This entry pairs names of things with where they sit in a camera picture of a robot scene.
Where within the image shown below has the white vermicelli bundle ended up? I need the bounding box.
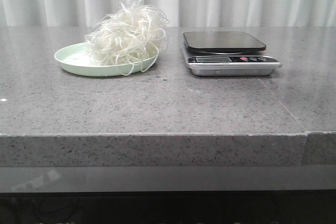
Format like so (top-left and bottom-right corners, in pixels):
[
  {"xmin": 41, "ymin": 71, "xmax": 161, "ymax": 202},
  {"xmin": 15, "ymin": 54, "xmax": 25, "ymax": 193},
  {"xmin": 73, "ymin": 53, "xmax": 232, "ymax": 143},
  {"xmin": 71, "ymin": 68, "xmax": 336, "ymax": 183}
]
[{"xmin": 85, "ymin": 0, "xmax": 169, "ymax": 76}]

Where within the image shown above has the light green plastic plate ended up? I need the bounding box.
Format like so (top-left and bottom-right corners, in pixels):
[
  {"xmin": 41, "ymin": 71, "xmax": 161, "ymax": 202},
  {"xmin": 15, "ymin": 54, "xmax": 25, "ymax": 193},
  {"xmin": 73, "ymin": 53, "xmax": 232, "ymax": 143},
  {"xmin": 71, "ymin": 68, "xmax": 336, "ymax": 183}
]
[{"xmin": 54, "ymin": 42, "xmax": 156, "ymax": 77}]

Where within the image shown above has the digital kitchen scale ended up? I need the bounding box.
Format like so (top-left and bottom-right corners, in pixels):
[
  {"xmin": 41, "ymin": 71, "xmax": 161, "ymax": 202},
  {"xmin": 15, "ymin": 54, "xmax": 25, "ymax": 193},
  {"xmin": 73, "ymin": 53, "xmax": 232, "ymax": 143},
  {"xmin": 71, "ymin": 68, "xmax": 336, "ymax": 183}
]
[{"xmin": 182, "ymin": 31, "xmax": 281, "ymax": 77}]

